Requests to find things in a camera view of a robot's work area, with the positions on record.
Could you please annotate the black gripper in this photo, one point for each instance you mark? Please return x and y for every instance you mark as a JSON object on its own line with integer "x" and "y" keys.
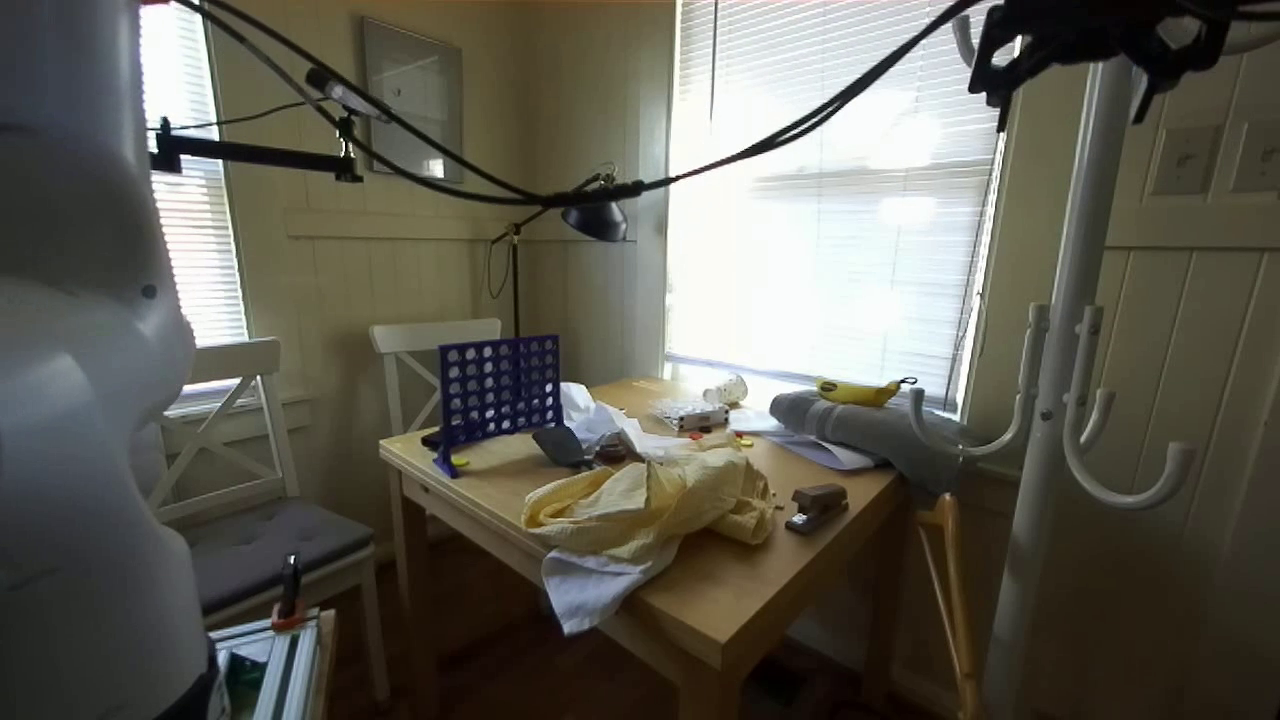
{"x": 1159, "y": 37}

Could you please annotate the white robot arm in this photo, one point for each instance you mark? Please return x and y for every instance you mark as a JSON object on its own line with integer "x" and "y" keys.
{"x": 99, "y": 596}

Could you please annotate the white coat rack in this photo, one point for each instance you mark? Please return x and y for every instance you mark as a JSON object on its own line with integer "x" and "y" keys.
{"x": 1057, "y": 404}

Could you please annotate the white window blind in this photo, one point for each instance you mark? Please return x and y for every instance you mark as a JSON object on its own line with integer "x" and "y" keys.
{"x": 834, "y": 189}

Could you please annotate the yellow banana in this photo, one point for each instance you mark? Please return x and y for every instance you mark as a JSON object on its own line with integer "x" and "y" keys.
{"x": 859, "y": 392}

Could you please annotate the grey folded cloth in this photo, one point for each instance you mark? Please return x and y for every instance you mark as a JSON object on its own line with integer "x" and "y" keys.
{"x": 850, "y": 436}

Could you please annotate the wooden folding stand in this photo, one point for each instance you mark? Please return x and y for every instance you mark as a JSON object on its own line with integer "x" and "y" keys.
{"x": 936, "y": 534}

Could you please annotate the black stapler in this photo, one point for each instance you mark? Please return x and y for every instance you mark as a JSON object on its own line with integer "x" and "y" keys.
{"x": 812, "y": 504}

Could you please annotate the black floor lamp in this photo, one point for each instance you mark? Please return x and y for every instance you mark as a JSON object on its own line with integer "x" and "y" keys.
{"x": 589, "y": 215}

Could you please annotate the yellow cloth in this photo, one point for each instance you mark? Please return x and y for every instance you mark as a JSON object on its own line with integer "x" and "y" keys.
{"x": 652, "y": 504}

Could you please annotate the wooden table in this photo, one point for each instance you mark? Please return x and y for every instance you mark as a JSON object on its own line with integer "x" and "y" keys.
{"x": 700, "y": 626}

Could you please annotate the blue connect four grid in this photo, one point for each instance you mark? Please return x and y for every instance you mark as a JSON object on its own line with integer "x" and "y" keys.
{"x": 496, "y": 389}

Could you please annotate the white cloth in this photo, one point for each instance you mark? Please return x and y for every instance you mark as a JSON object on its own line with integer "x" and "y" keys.
{"x": 589, "y": 586}

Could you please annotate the white chair behind table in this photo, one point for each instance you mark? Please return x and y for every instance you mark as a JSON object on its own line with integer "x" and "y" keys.
{"x": 410, "y": 360}

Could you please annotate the white chair with grey cushion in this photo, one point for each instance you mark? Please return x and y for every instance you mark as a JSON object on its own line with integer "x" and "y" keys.
{"x": 233, "y": 493}

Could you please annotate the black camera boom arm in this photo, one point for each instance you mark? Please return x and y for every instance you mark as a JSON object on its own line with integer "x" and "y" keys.
{"x": 323, "y": 84}

